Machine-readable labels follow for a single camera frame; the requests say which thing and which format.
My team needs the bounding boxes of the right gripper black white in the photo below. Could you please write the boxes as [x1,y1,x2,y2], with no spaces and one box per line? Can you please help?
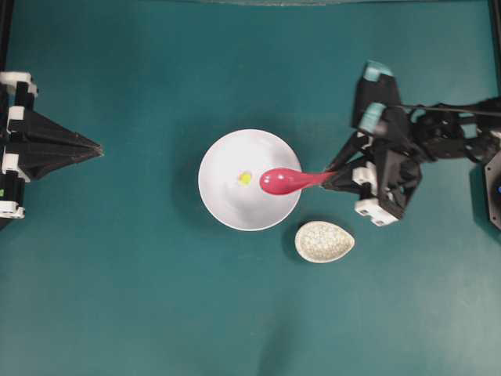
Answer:
[320,105,424,226]

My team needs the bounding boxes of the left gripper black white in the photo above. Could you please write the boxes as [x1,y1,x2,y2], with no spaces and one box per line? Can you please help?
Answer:
[1,71,104,229]

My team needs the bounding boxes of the red plastic soup spoon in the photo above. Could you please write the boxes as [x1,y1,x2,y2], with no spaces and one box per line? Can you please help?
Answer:
[259,168,336,196]

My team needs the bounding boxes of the yellow hexagonal prism block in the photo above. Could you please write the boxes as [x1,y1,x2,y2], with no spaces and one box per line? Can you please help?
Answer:
[238,172,252,186]

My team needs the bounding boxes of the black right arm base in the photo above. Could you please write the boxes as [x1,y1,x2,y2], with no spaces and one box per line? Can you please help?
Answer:
[484,151,501,230]

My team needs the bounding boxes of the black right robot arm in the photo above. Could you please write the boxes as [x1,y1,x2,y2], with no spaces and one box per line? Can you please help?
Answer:
[321,98,500,226]

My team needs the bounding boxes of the speckled ceramic spoon rest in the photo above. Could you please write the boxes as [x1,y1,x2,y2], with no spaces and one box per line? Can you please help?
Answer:
[294,221,355,263]

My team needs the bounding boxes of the white round bowl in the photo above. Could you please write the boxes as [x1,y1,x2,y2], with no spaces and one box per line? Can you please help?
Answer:
[198,129,301,231]

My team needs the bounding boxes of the green table mat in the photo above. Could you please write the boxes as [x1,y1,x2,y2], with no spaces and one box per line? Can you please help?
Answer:
[1,1,500,375]

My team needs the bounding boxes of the black camera cable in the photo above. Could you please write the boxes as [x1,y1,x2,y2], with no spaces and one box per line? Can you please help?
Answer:
[385,102,501,118]

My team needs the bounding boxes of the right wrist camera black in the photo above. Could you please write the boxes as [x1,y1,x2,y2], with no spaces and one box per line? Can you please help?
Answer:
[351,60,402,128]

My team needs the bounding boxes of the black left frame rail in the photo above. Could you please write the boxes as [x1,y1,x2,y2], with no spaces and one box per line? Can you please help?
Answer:
[0,0,14,71]

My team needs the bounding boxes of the black frame rail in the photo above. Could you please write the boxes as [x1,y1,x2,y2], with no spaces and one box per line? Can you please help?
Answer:
[488,0,501,92]
[0,0,14,71]

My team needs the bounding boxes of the black right frame rail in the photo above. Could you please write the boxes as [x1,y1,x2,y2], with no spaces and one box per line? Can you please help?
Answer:
[488,0,501,92]

